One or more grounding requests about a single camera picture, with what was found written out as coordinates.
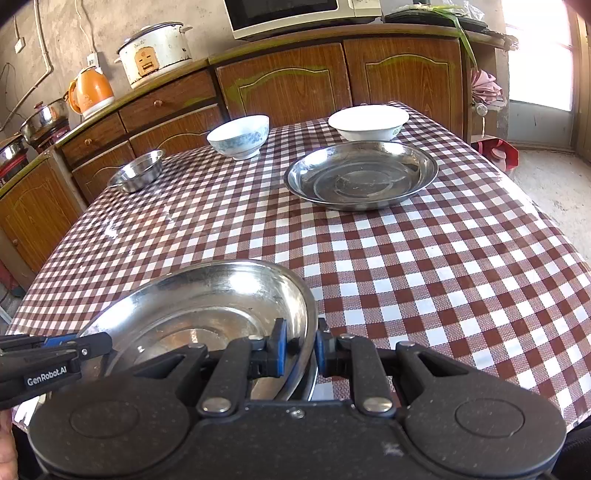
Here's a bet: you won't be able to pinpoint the steel pot with handles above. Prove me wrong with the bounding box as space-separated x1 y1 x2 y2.
19 95 72 144

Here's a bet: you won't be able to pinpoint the grey wall pipe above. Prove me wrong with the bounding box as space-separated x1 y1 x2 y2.
0 0 51 134

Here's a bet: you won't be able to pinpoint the small steel bowl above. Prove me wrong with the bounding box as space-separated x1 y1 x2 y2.
107 148 167 193

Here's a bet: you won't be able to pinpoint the white rice cooker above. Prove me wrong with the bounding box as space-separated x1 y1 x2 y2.
114 21 194 89

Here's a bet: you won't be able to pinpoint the orange electric kettle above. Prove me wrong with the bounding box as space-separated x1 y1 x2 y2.
67 65 116 121

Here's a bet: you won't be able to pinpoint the red induction cooker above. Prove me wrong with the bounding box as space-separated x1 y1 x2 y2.
34 122 75 153

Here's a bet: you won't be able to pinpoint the double door wooden cabinet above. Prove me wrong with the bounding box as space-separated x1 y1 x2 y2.
208 23 518 144

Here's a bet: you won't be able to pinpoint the cream microwave oven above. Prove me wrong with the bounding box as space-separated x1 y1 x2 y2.
223 0 383 40

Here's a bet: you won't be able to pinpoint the red bag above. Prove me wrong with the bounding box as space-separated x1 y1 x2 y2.
471 137 520 174

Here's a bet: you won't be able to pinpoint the plain white shallow bowl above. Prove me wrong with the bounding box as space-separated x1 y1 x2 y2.
328 104 410 142

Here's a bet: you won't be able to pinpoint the steel pot with brown lid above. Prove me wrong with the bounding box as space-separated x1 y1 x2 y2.
0 134 31 169

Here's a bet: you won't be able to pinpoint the dark flat tray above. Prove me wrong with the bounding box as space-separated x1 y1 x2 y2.
383 9 490 29

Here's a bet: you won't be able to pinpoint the pink cloth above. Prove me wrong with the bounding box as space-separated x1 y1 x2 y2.
471 69 506 109

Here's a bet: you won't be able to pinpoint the single door wooden corner cabinet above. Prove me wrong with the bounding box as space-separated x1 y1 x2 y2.
0 152 90 278

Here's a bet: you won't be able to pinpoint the red white checkered tablecloth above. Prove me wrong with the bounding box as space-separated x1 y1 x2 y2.
9 102 591 430

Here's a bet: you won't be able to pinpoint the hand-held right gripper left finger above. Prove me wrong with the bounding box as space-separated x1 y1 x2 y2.
131 318 289 418

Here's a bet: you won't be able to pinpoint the medium steel plate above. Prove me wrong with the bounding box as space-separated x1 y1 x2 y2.
76 258 319 402

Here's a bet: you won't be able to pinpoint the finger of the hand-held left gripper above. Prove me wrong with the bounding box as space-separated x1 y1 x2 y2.
0 335 78 354
0 333 114 368

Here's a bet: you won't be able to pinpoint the white bowl with blue pattern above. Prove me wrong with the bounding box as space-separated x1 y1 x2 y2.
206 114 270 161

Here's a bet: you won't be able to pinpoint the green onions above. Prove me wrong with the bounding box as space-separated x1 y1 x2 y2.
406 4 481 70

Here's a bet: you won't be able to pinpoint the bright window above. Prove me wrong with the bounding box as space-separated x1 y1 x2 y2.
503 0 578 112

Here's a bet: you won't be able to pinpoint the small steel plate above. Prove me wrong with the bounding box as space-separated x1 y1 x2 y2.
283 141 439 212

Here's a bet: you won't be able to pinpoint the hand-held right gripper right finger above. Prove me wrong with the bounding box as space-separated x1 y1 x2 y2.
315 318 467 416

